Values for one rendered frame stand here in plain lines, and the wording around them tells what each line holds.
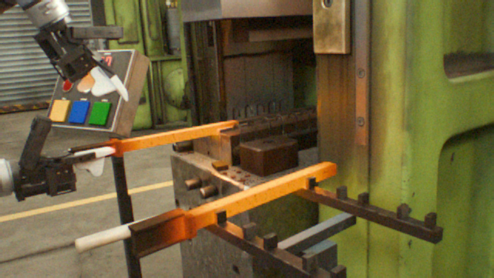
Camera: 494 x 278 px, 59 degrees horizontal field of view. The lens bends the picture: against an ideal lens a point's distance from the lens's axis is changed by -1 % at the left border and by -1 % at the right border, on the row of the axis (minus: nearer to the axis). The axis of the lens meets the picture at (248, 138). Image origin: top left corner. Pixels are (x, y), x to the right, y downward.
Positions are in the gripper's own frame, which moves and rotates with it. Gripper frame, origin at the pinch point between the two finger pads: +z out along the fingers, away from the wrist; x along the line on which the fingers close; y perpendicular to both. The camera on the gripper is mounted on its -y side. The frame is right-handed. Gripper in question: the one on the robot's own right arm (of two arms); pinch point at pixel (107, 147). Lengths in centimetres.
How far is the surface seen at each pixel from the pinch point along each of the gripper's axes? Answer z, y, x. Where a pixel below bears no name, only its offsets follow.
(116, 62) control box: 20, -16, -47
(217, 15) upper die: 27.4, -27.5, 5.7
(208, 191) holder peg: 19.2, 12.5, 9.8
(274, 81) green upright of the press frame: 63, -7, -19
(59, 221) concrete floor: 22, 99, -217
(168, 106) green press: 214, 67, -437
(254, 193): 13.1, 3.7, 37.5
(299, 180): 24.1, 4.1, 36.9
